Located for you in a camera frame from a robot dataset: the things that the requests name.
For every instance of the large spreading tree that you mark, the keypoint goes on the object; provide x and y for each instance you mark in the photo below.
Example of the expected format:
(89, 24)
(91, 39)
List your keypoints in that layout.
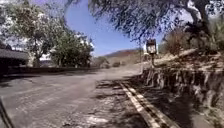
(146, 16)

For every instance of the low dark wall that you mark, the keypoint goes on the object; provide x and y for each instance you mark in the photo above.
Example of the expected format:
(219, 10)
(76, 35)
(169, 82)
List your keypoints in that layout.
(50, 70)

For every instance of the sign on pole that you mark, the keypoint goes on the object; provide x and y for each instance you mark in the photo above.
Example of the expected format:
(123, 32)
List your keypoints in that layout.
(151, 47)

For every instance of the dry earth bank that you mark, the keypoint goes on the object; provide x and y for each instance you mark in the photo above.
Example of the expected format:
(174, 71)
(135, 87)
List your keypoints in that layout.
(186, 56)

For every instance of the grey asphalt road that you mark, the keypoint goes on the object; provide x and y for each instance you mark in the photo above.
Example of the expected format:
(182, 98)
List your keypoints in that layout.
(66, 96)

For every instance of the row of green trees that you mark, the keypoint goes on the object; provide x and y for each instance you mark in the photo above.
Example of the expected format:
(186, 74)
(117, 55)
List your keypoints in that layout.
(66, 46)

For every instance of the double pale painted line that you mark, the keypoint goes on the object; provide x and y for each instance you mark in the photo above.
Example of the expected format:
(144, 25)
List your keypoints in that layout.
(144, 107)

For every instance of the stone retaining wall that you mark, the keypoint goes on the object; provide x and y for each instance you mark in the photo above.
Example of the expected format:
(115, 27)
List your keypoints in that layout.
(186, 85)

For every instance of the low dark-roofed building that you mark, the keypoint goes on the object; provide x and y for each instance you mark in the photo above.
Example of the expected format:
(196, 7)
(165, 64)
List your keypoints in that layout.
(11, 56)

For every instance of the brown hill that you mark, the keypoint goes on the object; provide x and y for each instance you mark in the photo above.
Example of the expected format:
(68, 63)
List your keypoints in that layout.
(123, 55)

